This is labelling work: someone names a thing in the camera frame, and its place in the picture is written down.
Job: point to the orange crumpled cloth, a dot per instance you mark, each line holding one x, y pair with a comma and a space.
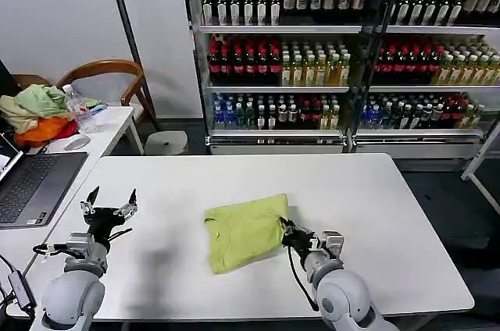
47, 130

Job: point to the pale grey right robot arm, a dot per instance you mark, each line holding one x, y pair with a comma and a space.
343, 292

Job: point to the grey open laptop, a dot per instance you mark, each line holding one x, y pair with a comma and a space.
35, 186

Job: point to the round grey stool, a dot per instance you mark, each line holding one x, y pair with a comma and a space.
166, 142

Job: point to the black office chair back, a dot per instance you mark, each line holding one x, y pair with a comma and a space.
7, 78

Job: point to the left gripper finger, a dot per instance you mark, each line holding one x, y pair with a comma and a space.
128, 210
89, 206

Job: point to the black slanted pole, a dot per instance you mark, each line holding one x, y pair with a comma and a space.
127, 34

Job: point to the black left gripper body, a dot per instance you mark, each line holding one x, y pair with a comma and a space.
103, 223

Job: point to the white side desk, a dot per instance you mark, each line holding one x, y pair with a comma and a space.
111, 127

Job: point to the white metal frame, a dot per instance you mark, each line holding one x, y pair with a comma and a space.
482, 184

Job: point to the lime green shirt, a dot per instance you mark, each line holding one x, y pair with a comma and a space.
244, 233

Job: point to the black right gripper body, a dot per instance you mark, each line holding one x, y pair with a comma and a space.
300, 241

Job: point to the beige crumpled cloth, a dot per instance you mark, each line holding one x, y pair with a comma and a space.
15, 115

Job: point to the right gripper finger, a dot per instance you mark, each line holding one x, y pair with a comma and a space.
288, 227

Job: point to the white computer mouse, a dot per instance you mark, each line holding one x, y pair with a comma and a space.
76, 143

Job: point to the glass shelf of bottles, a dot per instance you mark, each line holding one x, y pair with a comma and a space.
273, 54
429, 54

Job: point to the red crumpled cloth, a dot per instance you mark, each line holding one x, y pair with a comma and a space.
70, 127

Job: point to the clear plastic water bottle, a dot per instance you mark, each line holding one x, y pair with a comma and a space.
71, 101

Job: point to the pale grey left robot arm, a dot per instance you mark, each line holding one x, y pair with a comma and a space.
72, 300

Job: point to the grey usb hub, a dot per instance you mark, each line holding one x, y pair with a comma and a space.
21, 288

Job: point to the pale green crumpled cloth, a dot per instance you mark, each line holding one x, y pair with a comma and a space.
41, 98

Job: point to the wooden curved-back chair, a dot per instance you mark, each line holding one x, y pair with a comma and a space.
103, 68

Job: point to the light blue flat packet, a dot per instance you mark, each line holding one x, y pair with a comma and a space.
95, 108

